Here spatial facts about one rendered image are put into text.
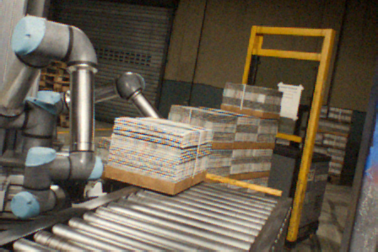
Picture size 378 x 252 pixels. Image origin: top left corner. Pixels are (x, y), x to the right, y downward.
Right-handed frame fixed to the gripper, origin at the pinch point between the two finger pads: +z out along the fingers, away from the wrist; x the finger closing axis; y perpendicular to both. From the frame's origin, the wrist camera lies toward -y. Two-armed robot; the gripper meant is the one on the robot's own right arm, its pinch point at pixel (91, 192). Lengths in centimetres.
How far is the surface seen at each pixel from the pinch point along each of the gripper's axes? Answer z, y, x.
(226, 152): 140, 5, -14
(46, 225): -41.7, 2.5, -14.0
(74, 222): -34.0, 1.9, -16.7
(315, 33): 223, 106, -52
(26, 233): -48, 2, -14
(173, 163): 10.5, 14.7, -24.8
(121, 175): 10.1, 5.8, -5.7
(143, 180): 10.0, 6.0, -14.5
